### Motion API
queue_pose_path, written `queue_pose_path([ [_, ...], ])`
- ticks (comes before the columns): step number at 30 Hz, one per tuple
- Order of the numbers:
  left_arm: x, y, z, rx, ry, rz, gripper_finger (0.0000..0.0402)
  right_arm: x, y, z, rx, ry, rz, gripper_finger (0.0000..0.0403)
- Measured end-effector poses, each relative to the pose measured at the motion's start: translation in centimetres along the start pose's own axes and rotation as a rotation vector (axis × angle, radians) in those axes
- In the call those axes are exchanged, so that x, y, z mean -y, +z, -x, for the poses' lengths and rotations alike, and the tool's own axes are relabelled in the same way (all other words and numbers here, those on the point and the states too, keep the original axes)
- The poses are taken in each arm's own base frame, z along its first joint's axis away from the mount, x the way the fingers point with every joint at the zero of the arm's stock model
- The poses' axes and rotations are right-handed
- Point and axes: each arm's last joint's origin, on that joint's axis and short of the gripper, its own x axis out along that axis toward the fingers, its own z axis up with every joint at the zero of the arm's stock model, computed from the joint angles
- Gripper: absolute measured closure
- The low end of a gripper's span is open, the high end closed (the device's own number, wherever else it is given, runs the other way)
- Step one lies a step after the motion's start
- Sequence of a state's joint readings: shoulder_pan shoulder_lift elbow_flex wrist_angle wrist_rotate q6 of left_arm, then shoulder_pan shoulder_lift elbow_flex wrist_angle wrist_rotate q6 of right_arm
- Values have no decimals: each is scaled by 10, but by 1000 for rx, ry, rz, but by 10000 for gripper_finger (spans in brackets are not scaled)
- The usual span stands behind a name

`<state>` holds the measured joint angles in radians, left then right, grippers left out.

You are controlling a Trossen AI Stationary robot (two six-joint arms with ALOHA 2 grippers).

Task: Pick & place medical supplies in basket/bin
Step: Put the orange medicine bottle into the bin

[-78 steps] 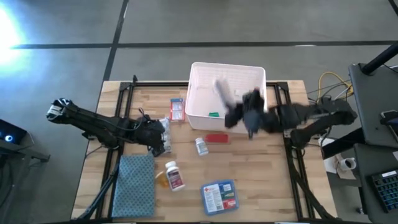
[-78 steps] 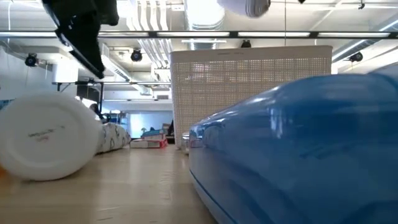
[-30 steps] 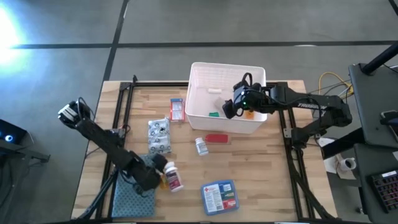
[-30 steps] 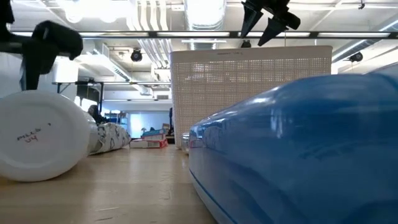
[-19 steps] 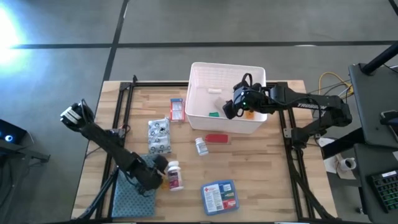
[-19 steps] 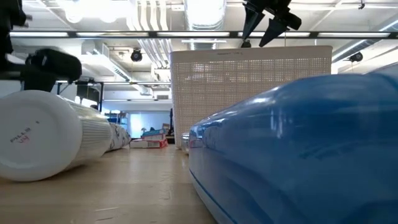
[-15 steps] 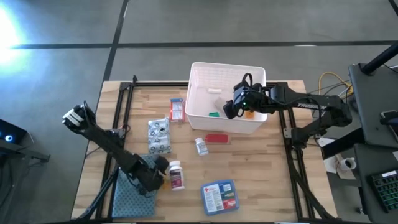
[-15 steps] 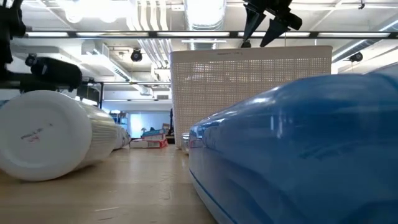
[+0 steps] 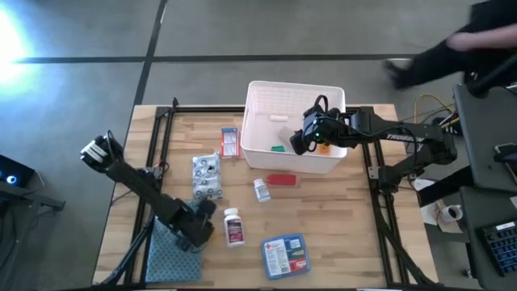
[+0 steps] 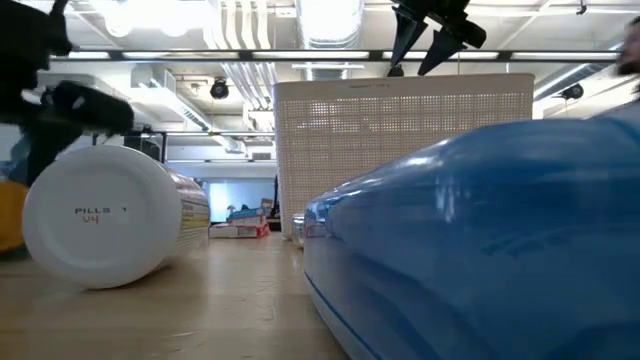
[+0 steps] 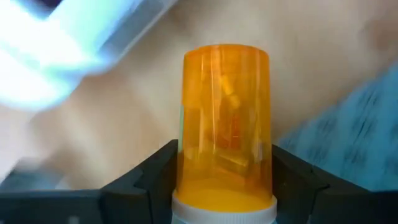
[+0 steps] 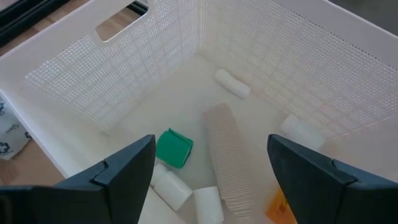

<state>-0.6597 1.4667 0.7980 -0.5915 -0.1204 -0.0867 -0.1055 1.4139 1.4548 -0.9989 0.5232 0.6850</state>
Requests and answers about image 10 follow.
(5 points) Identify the silver ventilation duct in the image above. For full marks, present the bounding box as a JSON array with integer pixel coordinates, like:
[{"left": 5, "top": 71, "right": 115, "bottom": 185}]
[{"left": 294, "top": 0, "right": 366, "bottom": 51}]

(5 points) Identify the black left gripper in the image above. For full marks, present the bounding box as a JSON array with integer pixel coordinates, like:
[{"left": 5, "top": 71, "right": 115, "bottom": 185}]
[{"left": 24, "top": 81, "right": 135, "bottom": 187}]

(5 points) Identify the blue first aid case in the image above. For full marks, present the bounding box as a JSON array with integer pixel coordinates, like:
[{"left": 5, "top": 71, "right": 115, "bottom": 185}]
[{"left": 302, "top": 102, "right": 640, "bottom": 360}]

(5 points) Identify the white perforated plastic basket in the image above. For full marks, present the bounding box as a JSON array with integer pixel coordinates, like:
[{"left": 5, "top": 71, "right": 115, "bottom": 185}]
[{"left": 273, "top": 73, "right": 536, "bottom": 241}]

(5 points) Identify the amber pill bottle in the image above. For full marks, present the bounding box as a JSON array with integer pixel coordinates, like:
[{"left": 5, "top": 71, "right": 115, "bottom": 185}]
[{"left": 0, "top": 179, "right": 30, "bottom": 253}]

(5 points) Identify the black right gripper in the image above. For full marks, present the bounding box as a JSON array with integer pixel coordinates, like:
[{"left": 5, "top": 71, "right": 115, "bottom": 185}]
[{"left": 389, "top": 0, "right": 488, "bottom": 78}]

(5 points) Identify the red white bandage box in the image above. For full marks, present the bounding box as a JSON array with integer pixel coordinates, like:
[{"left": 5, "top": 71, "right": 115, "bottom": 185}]
[{"left": 208, "top": 204, "right": 272, "bottom": 240}]

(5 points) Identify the black ceiling spotlight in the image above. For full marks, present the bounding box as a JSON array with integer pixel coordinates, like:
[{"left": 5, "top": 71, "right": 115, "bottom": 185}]
[
  {"left": 560, "top": 82, "right": 585, "bottom": 101},
  {"left": 209, "top": 77, "right": 231, "bottom": 101}
]

